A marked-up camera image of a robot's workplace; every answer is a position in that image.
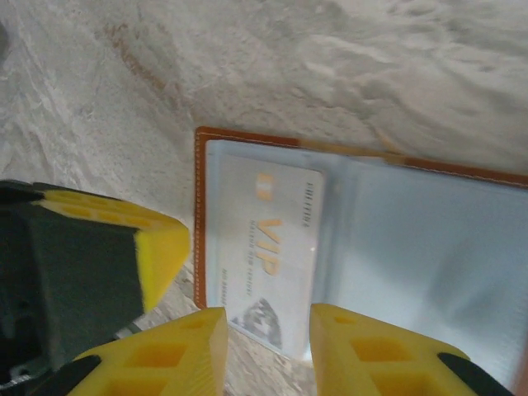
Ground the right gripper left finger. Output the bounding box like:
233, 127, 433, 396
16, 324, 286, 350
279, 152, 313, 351
53, 307, 229, 396

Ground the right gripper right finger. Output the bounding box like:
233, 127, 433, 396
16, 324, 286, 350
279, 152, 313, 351
309, 303, 516, 396

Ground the brown leather card holder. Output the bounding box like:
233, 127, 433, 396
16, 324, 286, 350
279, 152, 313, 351
192, 125, 528, 396

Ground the white VIP credit card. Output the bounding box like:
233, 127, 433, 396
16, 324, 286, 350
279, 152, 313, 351
224, 158, 329, 354

